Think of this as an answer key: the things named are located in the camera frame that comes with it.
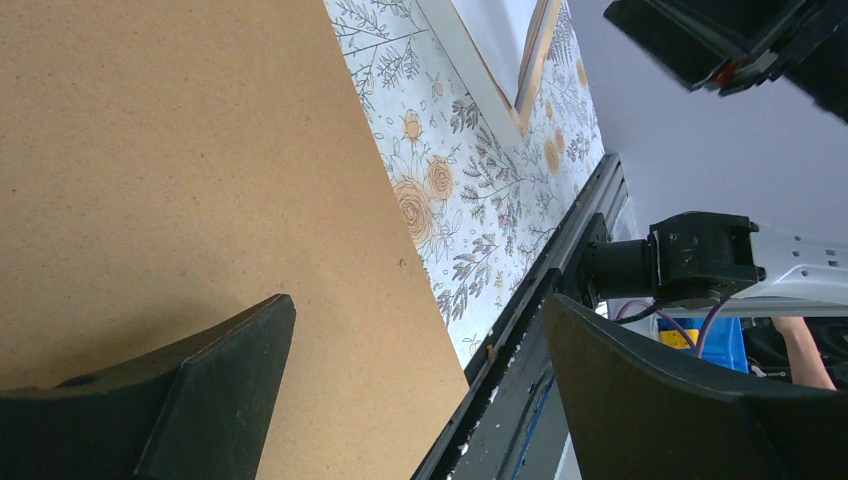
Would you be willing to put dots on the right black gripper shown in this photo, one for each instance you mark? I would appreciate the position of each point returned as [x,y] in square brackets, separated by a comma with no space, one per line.
[732,46]

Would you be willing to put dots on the person forearm in background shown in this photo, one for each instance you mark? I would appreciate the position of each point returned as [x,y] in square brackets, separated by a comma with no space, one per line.
[806,366]

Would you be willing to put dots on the photo print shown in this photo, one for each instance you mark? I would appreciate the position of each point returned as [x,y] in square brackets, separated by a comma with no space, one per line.
[167,164]

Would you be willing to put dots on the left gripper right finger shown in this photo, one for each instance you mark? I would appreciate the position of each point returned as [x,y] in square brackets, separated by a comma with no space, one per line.
[637,409]

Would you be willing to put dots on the blue plastic bin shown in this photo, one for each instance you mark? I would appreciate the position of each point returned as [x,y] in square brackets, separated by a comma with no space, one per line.
[724,344]

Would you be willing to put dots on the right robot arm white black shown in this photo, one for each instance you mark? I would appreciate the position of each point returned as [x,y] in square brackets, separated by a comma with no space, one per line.
[696,259]

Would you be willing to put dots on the floral patterned table mat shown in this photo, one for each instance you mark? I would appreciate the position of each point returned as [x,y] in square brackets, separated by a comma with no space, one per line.
[478,213]

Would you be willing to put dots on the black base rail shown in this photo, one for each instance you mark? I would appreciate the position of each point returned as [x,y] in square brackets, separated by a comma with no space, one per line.
[511,423]

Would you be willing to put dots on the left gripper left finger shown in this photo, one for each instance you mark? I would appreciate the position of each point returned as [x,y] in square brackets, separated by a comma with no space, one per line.
[198,408]

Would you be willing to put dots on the light wooden picture frame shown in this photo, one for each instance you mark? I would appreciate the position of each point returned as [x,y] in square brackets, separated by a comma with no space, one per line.
[498,48]

